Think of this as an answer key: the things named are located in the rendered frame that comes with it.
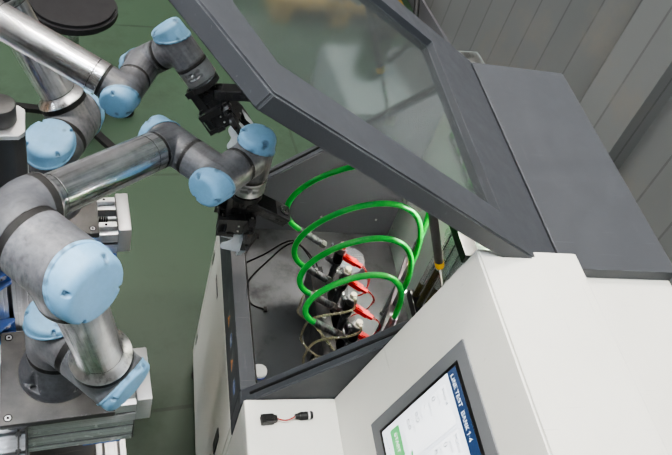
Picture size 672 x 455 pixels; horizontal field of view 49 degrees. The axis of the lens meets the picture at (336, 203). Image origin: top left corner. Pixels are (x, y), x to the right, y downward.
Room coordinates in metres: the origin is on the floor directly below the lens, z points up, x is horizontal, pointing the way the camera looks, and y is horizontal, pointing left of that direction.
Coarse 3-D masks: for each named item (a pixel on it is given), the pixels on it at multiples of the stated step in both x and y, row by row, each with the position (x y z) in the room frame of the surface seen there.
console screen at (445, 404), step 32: (448, 352) 0.89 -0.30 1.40; (416, 384) 0.88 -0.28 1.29; (448, 384) 0.84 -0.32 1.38; (384, 416) 0.86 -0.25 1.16; (416, 416) 0.82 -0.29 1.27; (448, 416) 0.78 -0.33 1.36; (480, 416) 0.75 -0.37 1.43; (384, 448) 0.80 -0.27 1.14; (416, 448) 0.77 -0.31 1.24; (448, 448) 0.73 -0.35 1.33; (480, 448) 0.71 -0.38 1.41
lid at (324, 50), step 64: (192, 0) 0.90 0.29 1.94; (256, 0) 1.08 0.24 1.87; (320, 0) 1.31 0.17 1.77; (384, 0) 1.59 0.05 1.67; (256, 64) 0.87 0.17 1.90; (320, 64) 1.07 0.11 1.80; (384, 64) 1.31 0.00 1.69; (448, 64) 1.60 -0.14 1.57; (320, 128) 0.87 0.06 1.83; (384, 128) 1.06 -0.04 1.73; (448, 128) 1.30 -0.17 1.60; (448, 192) 1.00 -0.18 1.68; (512, 192) 1.25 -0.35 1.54; (512, 256) 1.04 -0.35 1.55
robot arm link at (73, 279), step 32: (32, 224) 0.64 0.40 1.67; (64, 224) 0.66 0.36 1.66; (0, 256) 0.60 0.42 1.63; (32, 256) 0.60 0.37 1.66; (64, 256) 0.61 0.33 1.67; (96, 256) 0.63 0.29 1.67; (32, 288) 0.57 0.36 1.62; (64, 288) 0.57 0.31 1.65; (96, 288) 0.61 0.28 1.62; (64, 320) 0.56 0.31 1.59; (96, 320) 0.64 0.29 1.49; (96, 352) 0.65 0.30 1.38; (128, 352) 0.72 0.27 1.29; (96, 384) 0.65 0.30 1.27; (128, 384) 0.68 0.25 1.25
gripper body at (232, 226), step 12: (228, 204) 1.06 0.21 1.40; (240, 204) 1.07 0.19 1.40; (252, 204) 1.06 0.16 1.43; (228, 216) 1.05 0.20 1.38; (240, 216) 1.06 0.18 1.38; (252, 216) 1.07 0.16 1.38; (216, 228) 1.05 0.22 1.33; (228, 228) 1.05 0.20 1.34; (240, 228) 1.06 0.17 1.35; (252, 228) 1.07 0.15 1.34
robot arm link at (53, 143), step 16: (32, 128) 1.20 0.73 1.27; (48, 128) 1.22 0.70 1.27; (64, 128) 1.23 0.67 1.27; (32, 144) 1.16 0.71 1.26; (48, 144) 1.18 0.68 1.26; (64, 144) 1.19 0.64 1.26; (80, 144) 1.25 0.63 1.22; (32, 160) 1.14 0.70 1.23; (48, 160) 1.15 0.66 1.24; (64, 160) 1.17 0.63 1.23
